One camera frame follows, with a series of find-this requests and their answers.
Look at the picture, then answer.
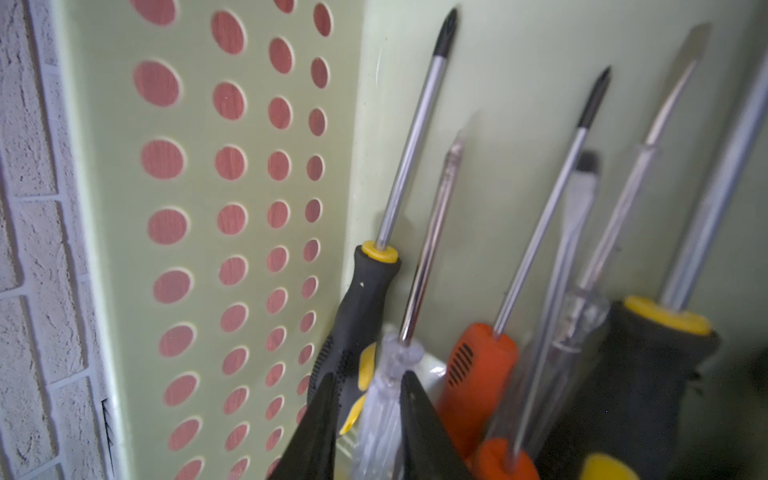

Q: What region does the clear short screwdriver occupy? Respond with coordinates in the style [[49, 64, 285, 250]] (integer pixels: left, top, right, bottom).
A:
[[349, 129, 467, 479]]

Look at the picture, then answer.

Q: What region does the orange black handle screwdriver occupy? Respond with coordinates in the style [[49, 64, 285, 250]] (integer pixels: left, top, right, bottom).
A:
[[436, 67, 612, 459]]

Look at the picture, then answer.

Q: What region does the black yellow handle screwdriver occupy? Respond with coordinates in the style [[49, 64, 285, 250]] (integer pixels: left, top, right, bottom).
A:
[[536, 55, 767, 479]]

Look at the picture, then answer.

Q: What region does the light green plastic bin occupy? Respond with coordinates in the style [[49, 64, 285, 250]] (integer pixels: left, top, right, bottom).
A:
[[54, 1, 767, 479]]

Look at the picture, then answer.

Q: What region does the black yellow small screwdriver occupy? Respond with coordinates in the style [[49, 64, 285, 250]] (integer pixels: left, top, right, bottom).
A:
[[307, 7, 459, 436]]

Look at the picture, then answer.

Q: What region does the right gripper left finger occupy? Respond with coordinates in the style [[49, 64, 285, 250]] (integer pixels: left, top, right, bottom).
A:
[[268, 373, 338, 480]]

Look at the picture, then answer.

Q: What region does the small orange handle screwdriver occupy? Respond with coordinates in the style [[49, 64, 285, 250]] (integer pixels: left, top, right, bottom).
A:
[[471, 150, 602, 479]]

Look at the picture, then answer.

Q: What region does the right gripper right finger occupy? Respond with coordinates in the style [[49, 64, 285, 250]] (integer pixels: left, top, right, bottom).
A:
[[400, 371, 473, 480]]

